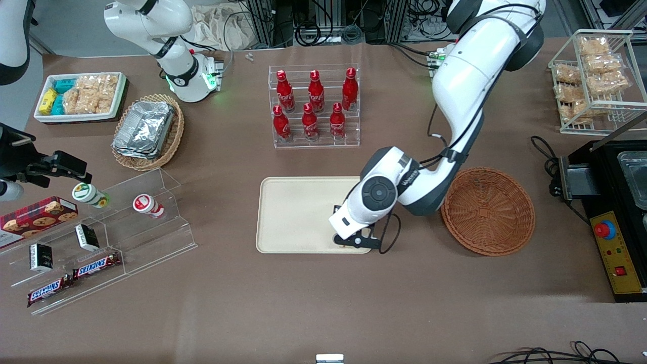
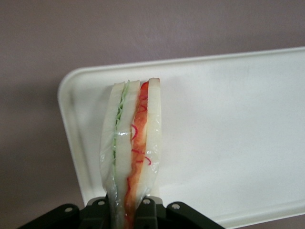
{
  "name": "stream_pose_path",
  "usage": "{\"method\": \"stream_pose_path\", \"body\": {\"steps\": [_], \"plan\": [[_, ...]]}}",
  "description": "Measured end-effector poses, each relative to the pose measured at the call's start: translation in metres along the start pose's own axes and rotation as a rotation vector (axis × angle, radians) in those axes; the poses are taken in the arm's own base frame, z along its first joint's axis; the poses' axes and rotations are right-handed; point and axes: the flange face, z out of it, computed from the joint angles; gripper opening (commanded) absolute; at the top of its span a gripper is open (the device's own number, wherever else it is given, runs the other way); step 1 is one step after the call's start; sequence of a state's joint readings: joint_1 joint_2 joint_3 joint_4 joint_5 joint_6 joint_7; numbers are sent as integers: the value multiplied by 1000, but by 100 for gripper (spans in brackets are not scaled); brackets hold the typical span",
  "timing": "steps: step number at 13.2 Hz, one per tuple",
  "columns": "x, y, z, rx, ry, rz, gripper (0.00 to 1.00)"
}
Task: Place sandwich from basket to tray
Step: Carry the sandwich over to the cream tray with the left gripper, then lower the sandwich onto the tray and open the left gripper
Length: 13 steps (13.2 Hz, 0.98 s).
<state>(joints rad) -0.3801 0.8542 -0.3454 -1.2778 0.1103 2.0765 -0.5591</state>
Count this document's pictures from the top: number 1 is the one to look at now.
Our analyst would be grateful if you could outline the cream plastic tray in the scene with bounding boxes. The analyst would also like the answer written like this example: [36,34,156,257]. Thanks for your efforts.
[256,176,373,254]

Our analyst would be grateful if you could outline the light wicker basket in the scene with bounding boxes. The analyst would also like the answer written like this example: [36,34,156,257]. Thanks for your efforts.
[111,93,186,172]

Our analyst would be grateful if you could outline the brown round wicker basket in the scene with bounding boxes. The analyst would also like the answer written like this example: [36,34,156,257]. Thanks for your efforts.
[441,167,536,257]

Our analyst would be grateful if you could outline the green lidded yogurt cup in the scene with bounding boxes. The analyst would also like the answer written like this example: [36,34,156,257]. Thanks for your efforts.
[71,183,111,209]

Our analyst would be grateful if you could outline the red tartan cookie box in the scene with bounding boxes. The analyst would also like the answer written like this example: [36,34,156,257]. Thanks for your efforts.
[0,196,79,248]

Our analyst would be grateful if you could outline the small black white box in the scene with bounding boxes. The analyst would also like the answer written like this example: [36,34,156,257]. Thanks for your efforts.
[75,224,100,252]
[29,244,54,273]

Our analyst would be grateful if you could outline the clear bag of crackers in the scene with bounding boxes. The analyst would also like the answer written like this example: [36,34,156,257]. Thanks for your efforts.
[90,88,118,114]
[63,88,91,115]
[75,74,120,94]

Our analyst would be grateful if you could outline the yellow snack packet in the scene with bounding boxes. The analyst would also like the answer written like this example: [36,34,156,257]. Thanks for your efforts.
[38,88,59,116]

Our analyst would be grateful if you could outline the red lidded yogurt cup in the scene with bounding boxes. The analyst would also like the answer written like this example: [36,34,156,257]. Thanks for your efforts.
[132,194,165,219]

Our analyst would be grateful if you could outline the stack of foil trays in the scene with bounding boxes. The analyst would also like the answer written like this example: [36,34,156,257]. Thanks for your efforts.
[113,101,176,160]

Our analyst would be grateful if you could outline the white rectangular plastic bin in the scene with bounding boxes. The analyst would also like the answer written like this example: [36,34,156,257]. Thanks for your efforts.
[33,72,128,124]

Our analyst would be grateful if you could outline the clear acrylic stepped shelf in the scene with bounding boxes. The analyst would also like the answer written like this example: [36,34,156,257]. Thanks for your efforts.
[0,168,198,317]

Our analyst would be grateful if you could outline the Snickers chocolate bar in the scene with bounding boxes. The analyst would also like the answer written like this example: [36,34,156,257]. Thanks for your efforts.
[27,276,74,308]
[72,252,122,280]

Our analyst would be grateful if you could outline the clear acrylic bottle rack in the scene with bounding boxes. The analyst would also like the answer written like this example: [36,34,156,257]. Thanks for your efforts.
[267,64,361,149]

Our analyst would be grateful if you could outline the red cola bottle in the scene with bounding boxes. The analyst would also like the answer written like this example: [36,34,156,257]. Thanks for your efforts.
[342,67,359,112]
[275,70,296,113]
[330,102,346,141]
[308,70,326,113]
[272,105,292,143]
[301,103,320,142]

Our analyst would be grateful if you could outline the white plastic bag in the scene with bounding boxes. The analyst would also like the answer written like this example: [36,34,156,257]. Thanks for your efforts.
[189,3,254,52]

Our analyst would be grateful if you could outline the black countertop appliance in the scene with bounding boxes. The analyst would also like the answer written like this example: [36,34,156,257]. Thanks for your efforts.
[556,139,647,304]

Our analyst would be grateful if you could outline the bagged fried snack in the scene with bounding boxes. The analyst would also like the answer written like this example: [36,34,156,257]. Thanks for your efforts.
[578,36,611,56]
[586,71,630,96]
[584,53,623,74]
[555,83,585,104]
[561,100,602,125]
[554,64,583,84]

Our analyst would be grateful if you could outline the yellow control panel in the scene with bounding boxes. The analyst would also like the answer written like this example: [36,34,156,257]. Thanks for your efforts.
[590,211,644,295]

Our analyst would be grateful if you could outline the metal pan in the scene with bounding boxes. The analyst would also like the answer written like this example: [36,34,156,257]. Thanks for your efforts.
[617,151,647,211]

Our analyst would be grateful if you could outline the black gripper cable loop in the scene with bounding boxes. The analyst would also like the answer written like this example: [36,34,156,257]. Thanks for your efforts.
[377,211,403,255]

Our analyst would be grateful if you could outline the black appliance power cable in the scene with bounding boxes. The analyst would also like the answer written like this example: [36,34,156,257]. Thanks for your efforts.
[530,135,592,225]

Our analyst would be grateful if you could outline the coiled black cable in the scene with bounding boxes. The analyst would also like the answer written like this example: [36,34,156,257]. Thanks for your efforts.
[295,18,337,47]

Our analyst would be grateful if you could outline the black floor cables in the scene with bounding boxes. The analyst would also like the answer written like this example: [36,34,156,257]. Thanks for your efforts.
[488,340,647,364]

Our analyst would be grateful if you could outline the white wire basket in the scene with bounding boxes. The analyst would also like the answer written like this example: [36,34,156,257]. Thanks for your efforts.
[548,29,647,135]

